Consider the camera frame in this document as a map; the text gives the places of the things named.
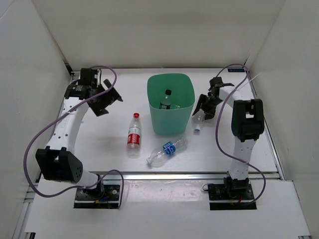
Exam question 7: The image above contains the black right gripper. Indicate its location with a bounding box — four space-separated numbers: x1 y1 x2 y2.
193 94 223 121

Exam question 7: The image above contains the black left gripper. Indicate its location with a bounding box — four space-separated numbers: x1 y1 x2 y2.
90 79 122 116

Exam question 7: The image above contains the clear white cap plastic bottle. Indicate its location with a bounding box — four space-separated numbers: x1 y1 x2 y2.
192 111 205 134

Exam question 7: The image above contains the black label plastic bottle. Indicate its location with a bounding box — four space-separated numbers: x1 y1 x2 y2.
159 89 171 110

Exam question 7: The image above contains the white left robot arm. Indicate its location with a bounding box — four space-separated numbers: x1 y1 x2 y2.
35 67 122 199

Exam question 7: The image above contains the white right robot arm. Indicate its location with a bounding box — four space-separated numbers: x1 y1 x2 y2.
193 77 265 181

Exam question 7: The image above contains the green plastic bin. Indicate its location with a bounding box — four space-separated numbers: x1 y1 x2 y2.
147 73 195 135

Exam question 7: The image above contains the red label plastic bottle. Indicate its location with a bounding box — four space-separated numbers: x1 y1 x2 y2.
127 113 142 151

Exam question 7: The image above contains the blue label plastic bottle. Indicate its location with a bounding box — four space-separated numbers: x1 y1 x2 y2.
146 137 188 168

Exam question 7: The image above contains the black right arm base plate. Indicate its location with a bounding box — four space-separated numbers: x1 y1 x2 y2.
202 176 257 211

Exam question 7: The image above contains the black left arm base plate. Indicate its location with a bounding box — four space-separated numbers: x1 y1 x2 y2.
73 180 123 209

